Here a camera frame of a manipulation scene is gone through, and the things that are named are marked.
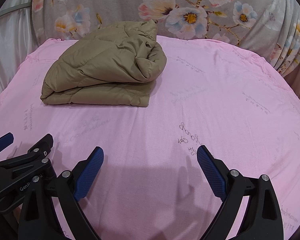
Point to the white curtain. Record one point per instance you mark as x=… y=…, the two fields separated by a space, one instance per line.
x=12 y=42

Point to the olive quilted jacket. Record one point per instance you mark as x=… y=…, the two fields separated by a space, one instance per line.
x=102 y=67

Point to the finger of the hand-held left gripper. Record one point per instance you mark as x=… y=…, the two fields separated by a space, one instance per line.
x=37 y=152
x=3 y=141

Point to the grey metal rail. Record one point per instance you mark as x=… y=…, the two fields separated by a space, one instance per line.
x=17 y=7

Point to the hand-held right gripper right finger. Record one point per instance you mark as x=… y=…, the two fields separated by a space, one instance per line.
x=211 y=172

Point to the grey floral cloth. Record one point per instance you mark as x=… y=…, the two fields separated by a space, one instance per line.
x=115 y=0

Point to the pink blanket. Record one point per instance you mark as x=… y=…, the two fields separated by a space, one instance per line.
x=190 y=105

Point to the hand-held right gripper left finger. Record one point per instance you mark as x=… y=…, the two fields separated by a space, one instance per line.
x=88 y=175

